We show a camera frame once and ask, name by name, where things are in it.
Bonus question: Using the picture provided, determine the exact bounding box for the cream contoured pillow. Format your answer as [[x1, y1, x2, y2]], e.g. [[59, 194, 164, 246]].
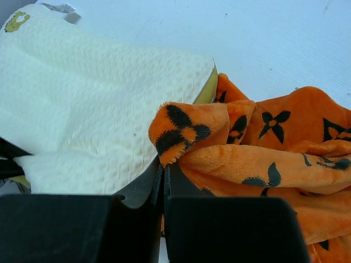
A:
[[1, 4, 217, 195]]

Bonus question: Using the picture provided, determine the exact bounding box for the orange patterned pillowcase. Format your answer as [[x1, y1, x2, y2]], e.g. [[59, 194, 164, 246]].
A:
[[149, 73, 350, 262]]

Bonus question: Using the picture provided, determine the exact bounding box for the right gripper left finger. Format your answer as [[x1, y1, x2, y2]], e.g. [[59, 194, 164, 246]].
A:
[[1, 160, 163, 262]]

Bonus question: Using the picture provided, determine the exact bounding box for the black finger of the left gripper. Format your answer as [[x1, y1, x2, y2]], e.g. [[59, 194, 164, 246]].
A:
[[1, 138, 32, 180]]

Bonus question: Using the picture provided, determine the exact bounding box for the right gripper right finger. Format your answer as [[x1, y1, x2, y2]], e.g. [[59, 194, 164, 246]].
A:
[[164, 164, 310, 262]]

